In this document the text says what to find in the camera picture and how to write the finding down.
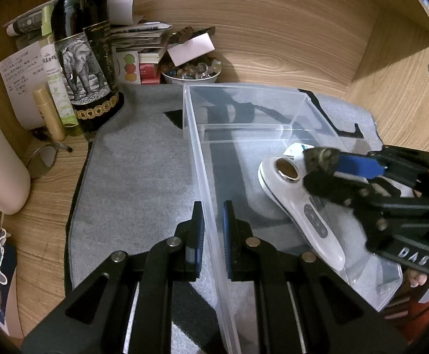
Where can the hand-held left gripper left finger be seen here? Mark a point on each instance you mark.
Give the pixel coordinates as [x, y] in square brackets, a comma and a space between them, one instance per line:
[199, 230]

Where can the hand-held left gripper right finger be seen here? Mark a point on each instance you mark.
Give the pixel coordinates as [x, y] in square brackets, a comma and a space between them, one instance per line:
[227, 238]

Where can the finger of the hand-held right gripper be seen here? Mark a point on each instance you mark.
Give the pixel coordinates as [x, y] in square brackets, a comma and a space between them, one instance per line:
[332, 188]
[358, 165]

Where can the white handheld massager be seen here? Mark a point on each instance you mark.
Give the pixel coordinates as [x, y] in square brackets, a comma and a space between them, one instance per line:
[321, 228]

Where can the small white box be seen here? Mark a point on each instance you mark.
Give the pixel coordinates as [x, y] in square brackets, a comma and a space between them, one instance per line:
[295, 150]

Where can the clear plastic storage box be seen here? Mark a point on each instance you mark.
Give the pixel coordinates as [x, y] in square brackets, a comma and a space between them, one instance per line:
[199, 136]

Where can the person's right hand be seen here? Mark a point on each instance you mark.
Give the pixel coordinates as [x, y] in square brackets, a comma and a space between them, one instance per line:
[417, 279]

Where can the grey printed mat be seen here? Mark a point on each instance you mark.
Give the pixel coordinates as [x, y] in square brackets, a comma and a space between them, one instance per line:
[137, 177]

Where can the bowl of polished stones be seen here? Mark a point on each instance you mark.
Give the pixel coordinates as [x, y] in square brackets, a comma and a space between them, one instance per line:
[190, 77]

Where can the small red box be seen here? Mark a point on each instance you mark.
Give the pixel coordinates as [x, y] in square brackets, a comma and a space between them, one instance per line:
[149, 73]

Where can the small round mirror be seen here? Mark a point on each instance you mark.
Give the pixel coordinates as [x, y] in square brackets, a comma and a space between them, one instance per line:
[41, 160]

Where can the fruit print card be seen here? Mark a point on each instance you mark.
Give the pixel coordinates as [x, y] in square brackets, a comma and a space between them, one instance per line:
[129, 68]

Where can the white card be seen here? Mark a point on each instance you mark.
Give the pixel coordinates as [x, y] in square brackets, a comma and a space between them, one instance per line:
[192, 48]

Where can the yellow tube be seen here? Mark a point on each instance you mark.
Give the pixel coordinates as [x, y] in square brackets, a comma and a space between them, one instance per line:
[48, 110]

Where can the dark brown wooden piece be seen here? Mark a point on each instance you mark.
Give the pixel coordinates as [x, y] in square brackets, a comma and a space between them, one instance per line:
[185, 33]

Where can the stack of books and papers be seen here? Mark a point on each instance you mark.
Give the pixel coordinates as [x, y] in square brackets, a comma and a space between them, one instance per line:
[137, 38]

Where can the green spray bottle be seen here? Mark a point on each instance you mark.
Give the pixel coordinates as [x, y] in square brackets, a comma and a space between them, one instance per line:
[57, 81]

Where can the loose white papers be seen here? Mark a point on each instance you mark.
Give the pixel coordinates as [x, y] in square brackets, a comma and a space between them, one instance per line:
[122, 7]

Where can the white handwritten note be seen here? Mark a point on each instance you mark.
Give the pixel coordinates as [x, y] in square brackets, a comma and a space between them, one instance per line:
[19, 77]

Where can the dark wine bottle elephant label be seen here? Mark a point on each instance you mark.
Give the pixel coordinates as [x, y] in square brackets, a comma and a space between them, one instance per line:
[78, 14]

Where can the rolled magazine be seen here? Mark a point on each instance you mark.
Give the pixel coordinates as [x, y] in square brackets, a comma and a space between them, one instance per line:
[22, 24]

